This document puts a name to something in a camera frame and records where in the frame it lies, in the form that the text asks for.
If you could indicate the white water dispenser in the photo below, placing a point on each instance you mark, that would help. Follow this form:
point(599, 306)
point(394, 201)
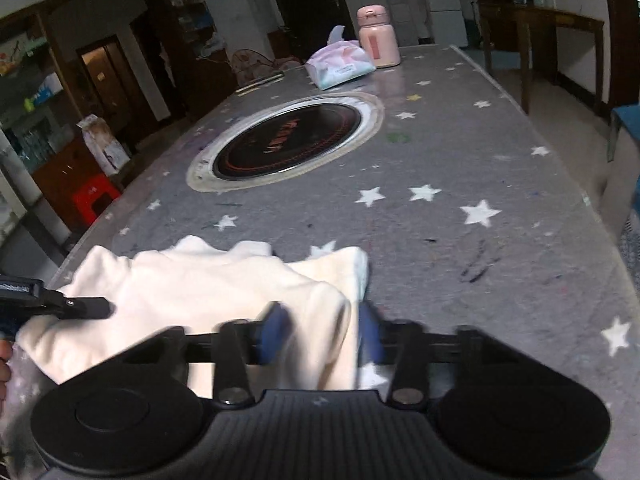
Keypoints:
point(404, 20)

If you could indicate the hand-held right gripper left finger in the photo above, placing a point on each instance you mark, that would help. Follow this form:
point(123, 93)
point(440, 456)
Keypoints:
point(272, 332)

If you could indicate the cream long-sleeve shirt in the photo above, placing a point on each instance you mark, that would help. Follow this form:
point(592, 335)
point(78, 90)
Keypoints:
point(190, 285)

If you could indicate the white refrigerator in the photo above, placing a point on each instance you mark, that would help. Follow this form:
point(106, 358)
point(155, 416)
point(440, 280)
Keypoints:
point(442, 5)

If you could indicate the round black induction cooker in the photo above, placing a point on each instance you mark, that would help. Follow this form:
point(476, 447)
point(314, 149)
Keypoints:
point(290, 140)

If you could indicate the polka dot play tent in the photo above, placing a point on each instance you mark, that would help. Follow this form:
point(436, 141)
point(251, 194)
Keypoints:
point(260, 65)

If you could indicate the blue chair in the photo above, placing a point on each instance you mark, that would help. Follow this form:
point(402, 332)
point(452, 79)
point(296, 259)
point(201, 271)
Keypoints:
point(627, 125)

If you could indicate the pink insulated bottle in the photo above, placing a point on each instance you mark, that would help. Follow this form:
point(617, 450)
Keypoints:
point(379, 37)

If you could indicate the brown interior door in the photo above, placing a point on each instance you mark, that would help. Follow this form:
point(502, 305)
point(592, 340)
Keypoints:
point(112, 90)

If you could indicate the brown shelf cabinet with boxes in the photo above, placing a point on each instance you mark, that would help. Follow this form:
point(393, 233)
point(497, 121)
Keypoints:
point(35, 135)

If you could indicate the white soft tissue pack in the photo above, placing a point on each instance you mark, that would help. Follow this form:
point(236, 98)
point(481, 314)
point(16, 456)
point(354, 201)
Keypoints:
point(340, 65)

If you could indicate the dark wooden entrance door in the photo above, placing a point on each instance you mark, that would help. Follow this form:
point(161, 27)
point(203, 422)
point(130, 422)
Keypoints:
point(305, 5)

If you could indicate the person's left hand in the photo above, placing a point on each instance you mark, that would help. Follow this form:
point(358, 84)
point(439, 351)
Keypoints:
point(4, 365)

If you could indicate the tall brown display cabinet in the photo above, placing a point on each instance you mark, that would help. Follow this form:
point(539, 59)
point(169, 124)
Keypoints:
point(200, 60)

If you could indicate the brown wooden desk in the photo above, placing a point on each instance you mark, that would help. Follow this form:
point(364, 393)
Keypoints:
point(550, 20)

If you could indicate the white printed paper bag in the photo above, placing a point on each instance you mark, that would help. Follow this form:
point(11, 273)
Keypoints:
point(102, 145)

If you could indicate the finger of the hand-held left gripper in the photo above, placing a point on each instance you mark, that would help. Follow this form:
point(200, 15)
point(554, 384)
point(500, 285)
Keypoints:
point(87, 308)

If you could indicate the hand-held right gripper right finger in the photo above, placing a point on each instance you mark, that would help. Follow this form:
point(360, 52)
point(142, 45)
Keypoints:
point(370, 337)

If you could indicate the red plastic stool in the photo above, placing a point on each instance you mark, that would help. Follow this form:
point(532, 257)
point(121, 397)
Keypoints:
point(95, 197)

